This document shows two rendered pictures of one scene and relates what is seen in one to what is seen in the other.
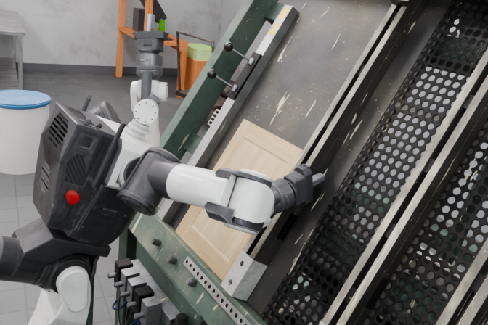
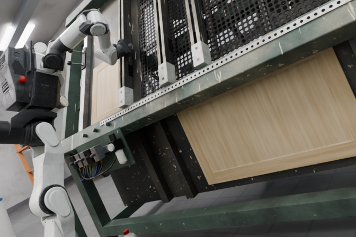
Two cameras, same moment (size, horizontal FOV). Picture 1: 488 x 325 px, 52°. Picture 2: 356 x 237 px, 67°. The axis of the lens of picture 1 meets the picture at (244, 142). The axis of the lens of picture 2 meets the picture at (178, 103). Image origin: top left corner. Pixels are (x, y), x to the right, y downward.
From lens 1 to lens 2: 109 cm
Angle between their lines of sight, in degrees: 26
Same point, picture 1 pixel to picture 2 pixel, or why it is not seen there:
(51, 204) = (14, 87)
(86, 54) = (15, 197)
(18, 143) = not seen: outside the picture
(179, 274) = (101, 131)
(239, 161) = (100, 80)
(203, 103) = (74, 87)
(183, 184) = (67, 32)
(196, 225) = (98, 115)
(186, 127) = (73, 100)
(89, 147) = (19, 57)
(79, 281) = (48, 127)
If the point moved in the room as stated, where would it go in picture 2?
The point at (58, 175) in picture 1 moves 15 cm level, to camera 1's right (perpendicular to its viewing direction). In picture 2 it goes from (10, 71) to (41, 60)
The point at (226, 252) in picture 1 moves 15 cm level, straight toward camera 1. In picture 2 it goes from (115, 105) to (117, 102)
